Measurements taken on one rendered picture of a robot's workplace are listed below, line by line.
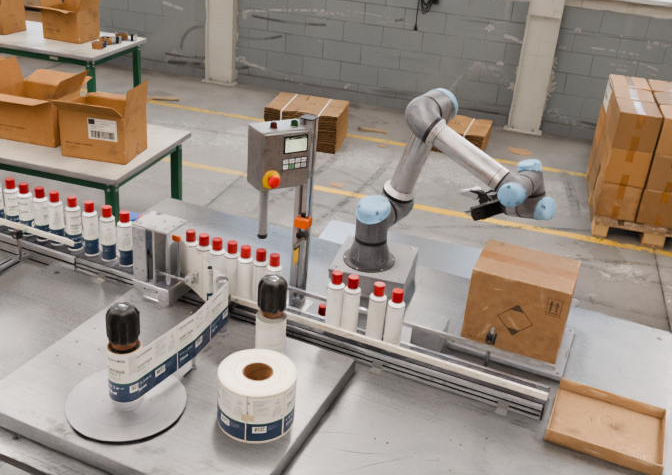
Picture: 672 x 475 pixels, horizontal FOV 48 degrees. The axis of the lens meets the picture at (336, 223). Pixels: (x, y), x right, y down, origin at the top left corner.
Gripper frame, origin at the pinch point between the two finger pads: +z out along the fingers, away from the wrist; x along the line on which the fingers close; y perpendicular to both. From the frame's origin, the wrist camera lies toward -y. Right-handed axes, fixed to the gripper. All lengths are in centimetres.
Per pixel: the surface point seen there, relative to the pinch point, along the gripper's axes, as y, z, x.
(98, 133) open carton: -52, 183, 42
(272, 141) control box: -63, 7, 46
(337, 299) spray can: -64, -4, -5
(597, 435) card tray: -35, -68, -49
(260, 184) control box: -68, 12, 34
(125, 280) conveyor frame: -102, 64, 8
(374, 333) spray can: -60, -13, -17
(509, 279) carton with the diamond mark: -24.0, -37.1, -11.7
